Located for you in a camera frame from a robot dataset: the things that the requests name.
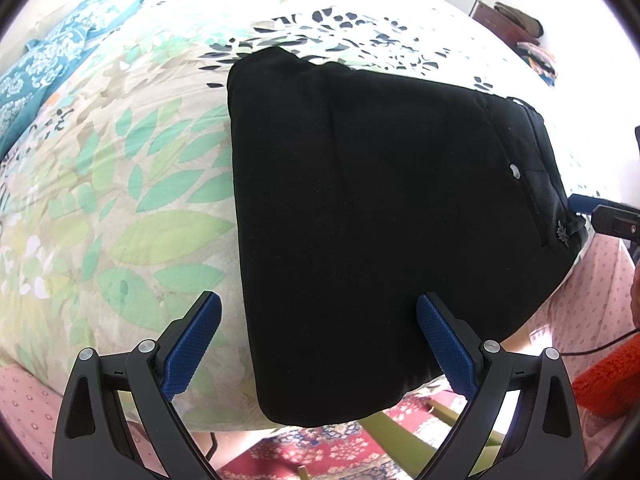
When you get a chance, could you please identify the red patterned rug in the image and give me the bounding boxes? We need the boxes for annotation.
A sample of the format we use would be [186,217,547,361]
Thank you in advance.
[218,389,466,479]

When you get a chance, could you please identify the person right hand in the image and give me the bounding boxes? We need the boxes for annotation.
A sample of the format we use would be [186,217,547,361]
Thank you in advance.
[630,263,640,328]

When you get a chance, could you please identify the orange sleeve right forearm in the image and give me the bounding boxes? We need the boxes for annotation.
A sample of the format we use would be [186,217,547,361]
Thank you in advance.
[572,335,640,418]

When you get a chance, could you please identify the laundry basket with clothes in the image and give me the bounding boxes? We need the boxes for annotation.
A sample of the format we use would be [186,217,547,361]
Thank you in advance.
[515,41,558,87]

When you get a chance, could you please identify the dark brown dresser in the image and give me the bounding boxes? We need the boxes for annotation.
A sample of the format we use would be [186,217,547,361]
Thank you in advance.
[472,1,544,48]

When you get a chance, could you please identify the black pants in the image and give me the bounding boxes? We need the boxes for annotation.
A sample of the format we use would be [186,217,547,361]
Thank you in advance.
[227,48,587,427]

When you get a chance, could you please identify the floral leaf bedsheet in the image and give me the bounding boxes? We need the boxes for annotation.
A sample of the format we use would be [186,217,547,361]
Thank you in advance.
[0,0,616,434]

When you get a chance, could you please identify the blue patterned pillow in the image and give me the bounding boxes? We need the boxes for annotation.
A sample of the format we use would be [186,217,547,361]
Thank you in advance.
[1,0,144,155]

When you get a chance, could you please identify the pink dotted pajama leg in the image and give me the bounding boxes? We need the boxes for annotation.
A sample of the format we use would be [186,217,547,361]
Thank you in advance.
[1,234,636,478]

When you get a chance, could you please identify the green stool frame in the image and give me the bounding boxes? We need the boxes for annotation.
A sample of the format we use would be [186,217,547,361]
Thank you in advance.
[294,396,507,480]

